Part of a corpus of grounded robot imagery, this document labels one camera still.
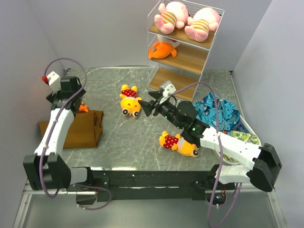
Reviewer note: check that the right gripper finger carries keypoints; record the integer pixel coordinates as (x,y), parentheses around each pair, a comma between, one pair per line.
(156,95)
(147,107)

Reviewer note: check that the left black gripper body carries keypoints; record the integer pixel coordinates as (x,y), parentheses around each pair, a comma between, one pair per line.
(52,98)

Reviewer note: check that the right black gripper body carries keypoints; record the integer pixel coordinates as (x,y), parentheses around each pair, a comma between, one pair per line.
(166,109)

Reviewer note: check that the orange shark plush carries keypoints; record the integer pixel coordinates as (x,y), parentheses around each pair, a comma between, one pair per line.
(83,107)
(163,48)

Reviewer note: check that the small pink striped plush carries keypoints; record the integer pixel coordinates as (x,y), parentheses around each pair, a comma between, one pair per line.
(173,15)

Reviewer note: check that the large pink striped plush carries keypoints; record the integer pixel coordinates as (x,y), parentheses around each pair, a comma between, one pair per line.
(205,20)

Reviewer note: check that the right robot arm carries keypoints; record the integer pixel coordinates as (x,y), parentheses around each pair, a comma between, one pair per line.
(225,147)

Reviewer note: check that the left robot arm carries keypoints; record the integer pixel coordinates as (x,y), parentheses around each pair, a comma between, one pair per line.
(52,137)

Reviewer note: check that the yellow plush red dress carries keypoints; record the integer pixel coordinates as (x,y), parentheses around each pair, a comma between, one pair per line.
(130,101)

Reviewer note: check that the yellow plush polka dress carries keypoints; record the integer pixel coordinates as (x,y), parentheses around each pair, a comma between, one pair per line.
(178,144)

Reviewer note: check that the brown folded cloth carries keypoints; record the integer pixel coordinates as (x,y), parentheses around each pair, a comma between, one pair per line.
(85,130)

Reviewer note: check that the blue shark print garment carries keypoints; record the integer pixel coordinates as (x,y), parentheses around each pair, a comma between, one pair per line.
(229,116)

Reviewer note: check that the white oval tray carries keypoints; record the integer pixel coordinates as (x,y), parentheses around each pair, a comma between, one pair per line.
(241,131)

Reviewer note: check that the yellow green print cloth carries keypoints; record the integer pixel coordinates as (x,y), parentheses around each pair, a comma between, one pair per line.
(246,137)

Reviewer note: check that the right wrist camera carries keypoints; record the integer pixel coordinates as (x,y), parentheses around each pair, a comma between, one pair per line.
(167,88)

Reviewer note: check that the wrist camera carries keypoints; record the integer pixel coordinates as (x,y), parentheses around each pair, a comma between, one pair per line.
(167,88)
(53,81)

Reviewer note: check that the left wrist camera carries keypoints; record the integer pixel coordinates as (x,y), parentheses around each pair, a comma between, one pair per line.
(53,81)

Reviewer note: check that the white wire wooden shelf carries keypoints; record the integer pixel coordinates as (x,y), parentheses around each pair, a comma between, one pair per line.
(188,66)

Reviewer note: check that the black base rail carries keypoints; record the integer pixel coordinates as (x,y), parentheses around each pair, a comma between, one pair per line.
(105,186)

